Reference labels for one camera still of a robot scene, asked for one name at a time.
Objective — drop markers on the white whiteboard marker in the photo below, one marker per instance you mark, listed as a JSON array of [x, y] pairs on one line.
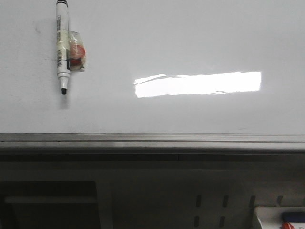
[[63, 47]]

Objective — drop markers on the grey slotted panel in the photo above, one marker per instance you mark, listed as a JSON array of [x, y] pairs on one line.
[[200, 198]]

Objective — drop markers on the white tray with items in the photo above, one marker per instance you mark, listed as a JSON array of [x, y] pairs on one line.
[[271, 217]]

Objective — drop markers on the small red object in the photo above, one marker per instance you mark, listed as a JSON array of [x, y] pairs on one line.
[[287, 225]]

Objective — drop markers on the blue eraser block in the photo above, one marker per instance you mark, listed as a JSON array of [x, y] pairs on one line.
[[293, 217]]

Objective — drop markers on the aluminium whiteboard frame rail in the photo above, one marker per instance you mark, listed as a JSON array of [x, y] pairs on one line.
[[283, 142]]

